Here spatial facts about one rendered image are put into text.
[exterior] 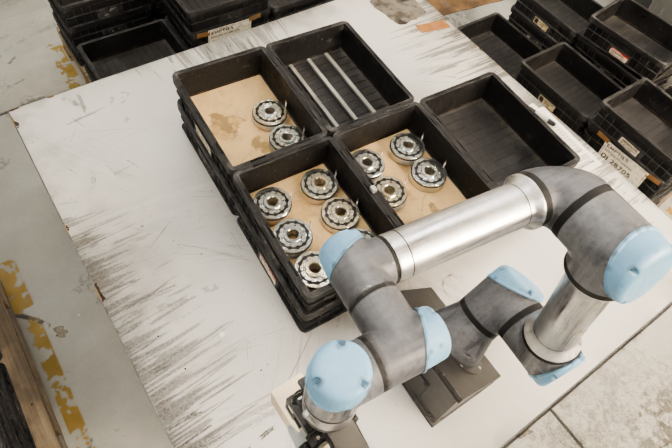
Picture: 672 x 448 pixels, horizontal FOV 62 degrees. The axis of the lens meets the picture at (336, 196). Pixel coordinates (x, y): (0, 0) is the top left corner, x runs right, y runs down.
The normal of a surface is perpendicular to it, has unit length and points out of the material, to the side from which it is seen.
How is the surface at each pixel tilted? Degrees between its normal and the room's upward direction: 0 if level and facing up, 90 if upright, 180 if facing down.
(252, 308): 0
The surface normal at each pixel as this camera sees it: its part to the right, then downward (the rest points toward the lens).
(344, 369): 0.11, -0.57
